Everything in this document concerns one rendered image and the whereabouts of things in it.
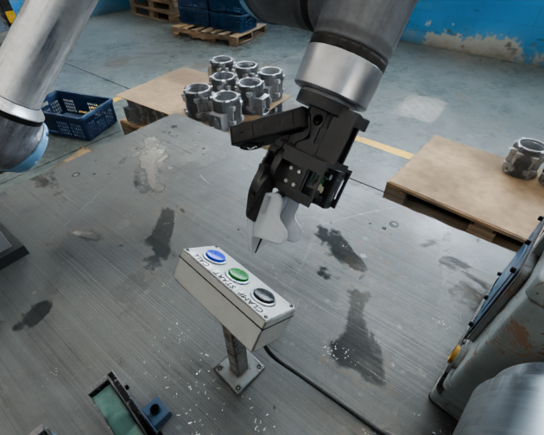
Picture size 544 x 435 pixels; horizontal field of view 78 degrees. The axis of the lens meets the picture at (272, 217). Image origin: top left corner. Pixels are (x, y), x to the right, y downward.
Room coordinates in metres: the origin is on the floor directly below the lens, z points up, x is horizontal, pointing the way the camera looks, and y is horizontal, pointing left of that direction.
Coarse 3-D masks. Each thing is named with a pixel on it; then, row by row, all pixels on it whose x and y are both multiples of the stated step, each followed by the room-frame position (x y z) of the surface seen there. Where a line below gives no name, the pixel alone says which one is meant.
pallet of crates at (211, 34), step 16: (192, 0) 5.68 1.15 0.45; (208, 0) 5.60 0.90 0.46; (224, 0) 5.41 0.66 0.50; (192, 16) 5.72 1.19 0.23; (208, 16) 5.57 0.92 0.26; (224, 16) 5.40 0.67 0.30; (240, 16) 5.23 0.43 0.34; (176, 32) 5.63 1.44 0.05; (192, 32) 5.47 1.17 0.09; (208, 32) 5.73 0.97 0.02; (224, 32) 5.32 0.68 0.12; (240, 32) 5.25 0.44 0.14; (256, 32) 5.73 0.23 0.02
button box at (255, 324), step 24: (192, 264) 0.30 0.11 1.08; (216, 264) 0.31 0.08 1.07; (192, 288) 0.28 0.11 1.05; (216, 288) 0.26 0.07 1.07; (240, 288) 0.26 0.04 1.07; (264, 288) 0.28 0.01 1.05; (216, 312) 0.24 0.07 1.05; (240, 312) 0.23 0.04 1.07; (264, 312) 0.22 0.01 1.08; (288, 312) 0.24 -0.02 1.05; (240, 336) 0.21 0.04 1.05; (264, 336) 0.21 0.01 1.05
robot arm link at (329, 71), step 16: (320, 48) 0.37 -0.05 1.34; (336, 48) 0.36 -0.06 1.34; (304, 64) 0.38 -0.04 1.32; (320, 64) 0.36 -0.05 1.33; (336, 64) 0.35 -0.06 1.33; (352, 64) 0.35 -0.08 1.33; (368, 64) 0.36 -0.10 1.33; (304, 80) 0.36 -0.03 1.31; (320, 80) 0.35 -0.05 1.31; (336, 80) 0.35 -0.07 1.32; (352, 80) 0.35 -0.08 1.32; (368, 80) 0.35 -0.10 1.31; (336, 96) 0.34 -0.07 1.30; (352, 96) 0.34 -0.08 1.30; (368, 96) 0.35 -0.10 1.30
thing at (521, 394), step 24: (480, 384) 0.15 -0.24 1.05; (504, 384) 0.14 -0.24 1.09; (528, 384) 0.13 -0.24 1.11; (480, 408) 0.12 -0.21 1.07; (504, 408) 0.11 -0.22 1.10; (528, 408) 0.10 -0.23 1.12; (456, 432) 0.10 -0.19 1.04; (480, 432) 0.09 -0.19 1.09; (504, 432) 0.09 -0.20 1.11; (528, 432) 0.08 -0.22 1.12
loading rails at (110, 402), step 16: (96, 384) 0.20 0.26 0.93; (112, 384) 0.20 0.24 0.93; (96, 400) 0.18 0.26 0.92; (112, 400) 0.18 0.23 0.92; (128, 400) 0.17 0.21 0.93; (160, 400) 0.21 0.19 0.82; (112, 416) 0.16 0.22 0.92; (128, 416) 0.16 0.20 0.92; (144, 416) 0.16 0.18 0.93; (160, 416) 0.19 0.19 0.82; (32, 432) 0.13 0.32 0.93; (48, 432) 0.14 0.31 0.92; (112, 432) 0.14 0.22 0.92; (128, 432) 0.14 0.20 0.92; (144, 432) 0.14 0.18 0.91; (160, 432) 0.14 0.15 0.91
